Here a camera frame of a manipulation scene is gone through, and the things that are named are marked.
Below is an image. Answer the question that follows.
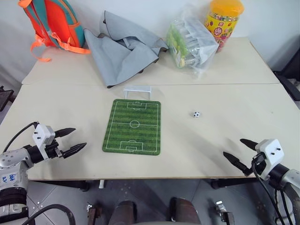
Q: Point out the yellow-lidded candy jar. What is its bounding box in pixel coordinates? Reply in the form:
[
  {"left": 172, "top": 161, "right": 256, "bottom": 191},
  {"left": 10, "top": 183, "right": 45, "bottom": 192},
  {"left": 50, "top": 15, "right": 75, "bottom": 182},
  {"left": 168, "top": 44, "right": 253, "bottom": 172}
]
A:
[{"left": 203, "top": 0, "right": 245, "bottom": 54}]

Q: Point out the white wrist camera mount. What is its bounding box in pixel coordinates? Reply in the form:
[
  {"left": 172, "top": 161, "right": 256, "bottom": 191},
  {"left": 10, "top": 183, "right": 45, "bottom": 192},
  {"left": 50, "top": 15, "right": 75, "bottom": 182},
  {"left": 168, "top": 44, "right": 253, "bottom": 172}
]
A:
[
  {"left": 32, "top": 124, "right": 56, "bottom": 160},
  {"left": 255, "top": 138, "right": 285, "bottom": 181}
]

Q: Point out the grey cloth bag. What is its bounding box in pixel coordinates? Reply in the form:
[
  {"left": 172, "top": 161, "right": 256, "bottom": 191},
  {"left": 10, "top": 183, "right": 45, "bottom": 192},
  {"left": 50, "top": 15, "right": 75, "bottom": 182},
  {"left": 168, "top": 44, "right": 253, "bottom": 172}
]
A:
[{"left": 83, "top": 10, "right": 169, "bottom": 89}]

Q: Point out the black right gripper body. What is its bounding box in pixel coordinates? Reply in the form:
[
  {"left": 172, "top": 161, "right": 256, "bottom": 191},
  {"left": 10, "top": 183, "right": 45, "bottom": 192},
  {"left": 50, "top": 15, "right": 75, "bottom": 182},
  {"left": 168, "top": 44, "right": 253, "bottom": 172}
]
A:
[{"left": 251, "top": 152, "right": 268, "bottom": 177}]

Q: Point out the black table frame bar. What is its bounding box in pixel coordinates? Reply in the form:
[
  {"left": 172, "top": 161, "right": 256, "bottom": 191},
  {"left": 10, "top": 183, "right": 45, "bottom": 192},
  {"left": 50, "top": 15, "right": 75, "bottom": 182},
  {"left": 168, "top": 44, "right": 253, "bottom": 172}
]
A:
[{"left": 210, "top": 177, "right": 260, "bottom": 190}]

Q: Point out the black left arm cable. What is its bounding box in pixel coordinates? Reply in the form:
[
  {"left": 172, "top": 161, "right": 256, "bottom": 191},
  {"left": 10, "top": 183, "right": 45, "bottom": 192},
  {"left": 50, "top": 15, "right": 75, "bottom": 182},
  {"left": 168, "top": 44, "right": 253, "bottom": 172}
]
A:
[{"left": 2, "top": 121, "right": 39, "bottom": 153}]

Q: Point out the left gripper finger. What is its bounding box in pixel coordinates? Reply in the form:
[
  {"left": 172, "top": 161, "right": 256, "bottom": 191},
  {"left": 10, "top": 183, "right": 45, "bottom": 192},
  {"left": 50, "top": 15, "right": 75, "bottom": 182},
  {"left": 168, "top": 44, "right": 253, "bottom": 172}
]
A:
[
  {"left": 61, "top": 142, "right": 88, "bottom": 158},
  {"left": 54, "top": 127, "right": 76, "bottom": 139}
]

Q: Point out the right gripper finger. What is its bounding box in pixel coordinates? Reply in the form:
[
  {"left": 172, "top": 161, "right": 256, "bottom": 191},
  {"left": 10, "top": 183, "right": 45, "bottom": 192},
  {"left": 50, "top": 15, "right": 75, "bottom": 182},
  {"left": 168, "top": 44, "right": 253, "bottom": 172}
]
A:
[
  {"left": 240, "top": 138, "right": 259, "bottom": 151},
  {"left": 223, "top": 151, "right": 253, "bottom": 177}
]

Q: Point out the dark rounded shape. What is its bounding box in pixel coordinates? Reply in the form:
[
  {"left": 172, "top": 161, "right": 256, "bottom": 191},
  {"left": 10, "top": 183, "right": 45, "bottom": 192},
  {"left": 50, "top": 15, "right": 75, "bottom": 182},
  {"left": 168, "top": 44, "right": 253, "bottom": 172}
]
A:
[
  {"left": 112, "top": 200, "right": 138, "bottom": 225},
  {"left": 168, "top": 197, "right": 202, "bottom": 225}
]

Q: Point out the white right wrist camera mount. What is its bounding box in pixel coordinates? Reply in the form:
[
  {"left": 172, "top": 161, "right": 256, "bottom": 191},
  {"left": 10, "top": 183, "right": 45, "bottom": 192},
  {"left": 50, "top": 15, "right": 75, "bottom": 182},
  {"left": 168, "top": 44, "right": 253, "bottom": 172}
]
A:
[{"left": 255, "top": 138, "right": 285, "bottom": 181}]

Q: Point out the metal bracket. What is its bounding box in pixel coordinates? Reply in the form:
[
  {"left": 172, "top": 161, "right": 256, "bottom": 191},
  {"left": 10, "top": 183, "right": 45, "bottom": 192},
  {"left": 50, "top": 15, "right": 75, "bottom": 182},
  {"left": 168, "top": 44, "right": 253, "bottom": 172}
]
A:
[
  {"left": 214, "top": 200, "right": 235, "bottom": 225},
  {"left": 86, "top": 202, "right": 103, "bottom": 225}
]

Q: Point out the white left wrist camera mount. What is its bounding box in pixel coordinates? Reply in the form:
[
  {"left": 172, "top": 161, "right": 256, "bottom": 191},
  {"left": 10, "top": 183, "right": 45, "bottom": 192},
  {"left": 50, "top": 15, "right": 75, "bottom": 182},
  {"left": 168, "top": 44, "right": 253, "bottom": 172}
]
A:
[{"left": 32, "top": 124, "right": 56, "bottom": 160}]

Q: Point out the thick black cable loop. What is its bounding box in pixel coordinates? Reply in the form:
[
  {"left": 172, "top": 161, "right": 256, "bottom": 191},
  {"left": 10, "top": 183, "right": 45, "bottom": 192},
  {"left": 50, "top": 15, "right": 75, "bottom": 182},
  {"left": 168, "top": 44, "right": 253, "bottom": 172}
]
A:
[{"left": 22, "top": 204, "right": 76, "bottom": 225}]

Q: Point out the white miniature goal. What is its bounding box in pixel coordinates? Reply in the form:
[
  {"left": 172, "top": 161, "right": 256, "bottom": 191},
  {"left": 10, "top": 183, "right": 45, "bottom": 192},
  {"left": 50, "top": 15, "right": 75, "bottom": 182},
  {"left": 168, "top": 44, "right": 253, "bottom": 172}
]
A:
[{"left": 123, "top": 86, "right": 152, "bottom": 99}]

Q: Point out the clear plastic bag of bottles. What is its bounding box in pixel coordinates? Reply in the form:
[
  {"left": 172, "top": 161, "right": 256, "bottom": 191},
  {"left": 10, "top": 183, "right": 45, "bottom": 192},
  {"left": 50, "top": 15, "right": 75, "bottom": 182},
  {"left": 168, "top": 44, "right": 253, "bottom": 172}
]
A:
[{"left": 166, "top": 4, "right": 219, "bottom": 79}]

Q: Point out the black object beside table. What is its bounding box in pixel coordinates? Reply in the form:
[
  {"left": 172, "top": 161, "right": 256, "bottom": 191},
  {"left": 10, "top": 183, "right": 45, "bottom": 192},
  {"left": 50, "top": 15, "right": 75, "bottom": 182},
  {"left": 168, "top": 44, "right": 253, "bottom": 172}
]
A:
[{"left": 0, "top": 85, "right": 15, "bottom": 112}]

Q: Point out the green soccer field mat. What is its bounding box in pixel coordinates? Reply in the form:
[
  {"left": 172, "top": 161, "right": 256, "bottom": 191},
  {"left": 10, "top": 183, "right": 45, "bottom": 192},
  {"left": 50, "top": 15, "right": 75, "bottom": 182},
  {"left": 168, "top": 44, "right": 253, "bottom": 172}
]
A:
[{"left": 102, "top": 98, "right": 162, "bottom": 157}]

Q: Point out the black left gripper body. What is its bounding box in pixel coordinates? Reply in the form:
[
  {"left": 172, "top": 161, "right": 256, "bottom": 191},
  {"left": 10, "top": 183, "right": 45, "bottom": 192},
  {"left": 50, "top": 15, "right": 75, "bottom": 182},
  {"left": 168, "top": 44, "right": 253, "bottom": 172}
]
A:
[{"left": 45, "top": 140, "right": 64, "bottom": 161}]

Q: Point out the black office chair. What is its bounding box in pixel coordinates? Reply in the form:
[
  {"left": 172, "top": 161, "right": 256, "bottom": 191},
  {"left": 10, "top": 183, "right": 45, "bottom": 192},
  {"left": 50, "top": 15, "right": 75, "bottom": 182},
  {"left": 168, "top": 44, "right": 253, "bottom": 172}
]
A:
[{"left": 273, "top": 34, "right": 300, "bottom": 102}]

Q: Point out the orange and teal backpack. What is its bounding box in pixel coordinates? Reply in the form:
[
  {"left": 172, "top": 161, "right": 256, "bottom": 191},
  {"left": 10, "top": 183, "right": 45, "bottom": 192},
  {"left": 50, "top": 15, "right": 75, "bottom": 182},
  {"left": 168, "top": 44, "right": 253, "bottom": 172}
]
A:
[{"left": 18, "top": 0, "right": 91, "bottom": 62}]

